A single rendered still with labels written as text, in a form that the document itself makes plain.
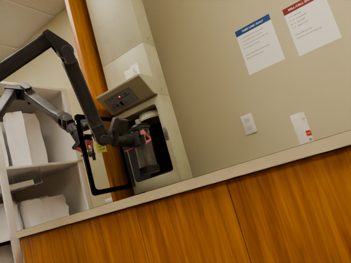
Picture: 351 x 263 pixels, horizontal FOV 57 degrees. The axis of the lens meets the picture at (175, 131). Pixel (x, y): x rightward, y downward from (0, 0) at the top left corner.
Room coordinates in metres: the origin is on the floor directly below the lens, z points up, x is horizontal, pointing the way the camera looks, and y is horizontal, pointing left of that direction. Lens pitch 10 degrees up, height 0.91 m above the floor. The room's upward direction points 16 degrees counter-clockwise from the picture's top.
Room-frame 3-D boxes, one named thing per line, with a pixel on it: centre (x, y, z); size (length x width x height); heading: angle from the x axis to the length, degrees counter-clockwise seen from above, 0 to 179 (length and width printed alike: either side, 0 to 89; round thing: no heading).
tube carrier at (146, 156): (1.54, 0.17, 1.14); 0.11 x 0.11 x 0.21
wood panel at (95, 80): (1.93, 0.28, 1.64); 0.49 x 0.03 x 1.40; 148
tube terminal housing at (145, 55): (1.78, 0.11, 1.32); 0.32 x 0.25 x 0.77; 58
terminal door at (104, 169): (1.61, 0.38, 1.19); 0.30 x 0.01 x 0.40; 154
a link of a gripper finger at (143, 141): (1.49, 0.16, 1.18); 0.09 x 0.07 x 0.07; 149
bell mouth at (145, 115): (1.75, 0.10, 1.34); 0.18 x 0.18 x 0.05
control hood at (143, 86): (1.63, 0.20, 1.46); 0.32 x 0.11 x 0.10; 58
